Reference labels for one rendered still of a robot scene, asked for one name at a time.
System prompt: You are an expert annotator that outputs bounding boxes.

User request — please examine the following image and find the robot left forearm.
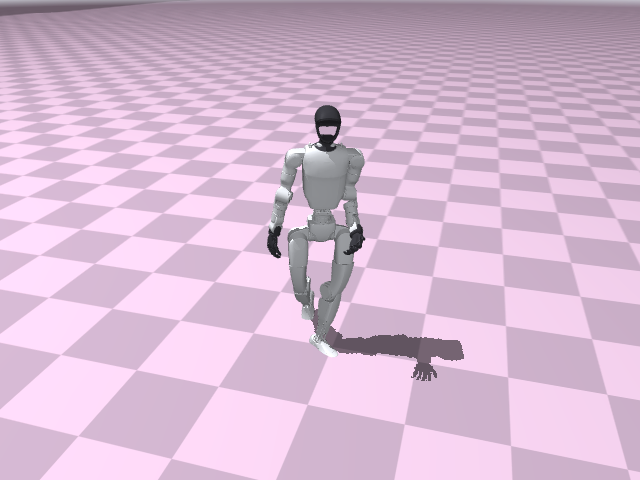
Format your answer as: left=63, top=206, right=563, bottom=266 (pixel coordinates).
left=343, top=188, right=360, bottom=233

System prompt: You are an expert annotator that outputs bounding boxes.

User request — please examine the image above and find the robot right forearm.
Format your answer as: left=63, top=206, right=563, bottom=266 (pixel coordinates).
left=269, top=187, right=288, bottom=233

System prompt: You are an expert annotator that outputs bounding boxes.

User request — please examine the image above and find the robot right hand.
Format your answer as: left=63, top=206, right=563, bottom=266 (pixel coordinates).
left=267, top=226, right=281, bottom=258

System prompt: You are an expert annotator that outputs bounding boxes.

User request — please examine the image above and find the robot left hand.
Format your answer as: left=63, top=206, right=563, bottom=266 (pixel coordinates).
left=343, top=224, right=365, bottom=255

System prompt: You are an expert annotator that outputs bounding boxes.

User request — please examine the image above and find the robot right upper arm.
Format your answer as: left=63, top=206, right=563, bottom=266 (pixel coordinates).
left=276, top=148, right=305, bottom=204

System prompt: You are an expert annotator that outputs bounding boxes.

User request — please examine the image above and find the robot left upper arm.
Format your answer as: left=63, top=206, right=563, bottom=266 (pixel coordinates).
left=342, top=148, right=365, bottom=201

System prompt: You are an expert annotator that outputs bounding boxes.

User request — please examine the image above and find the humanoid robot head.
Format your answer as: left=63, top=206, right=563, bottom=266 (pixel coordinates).
left=312, top=105, right=341, bottom=152

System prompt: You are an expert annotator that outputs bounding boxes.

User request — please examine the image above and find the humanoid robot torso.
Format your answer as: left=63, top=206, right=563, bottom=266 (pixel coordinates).
left=302, top=142, right=349, bottom=242

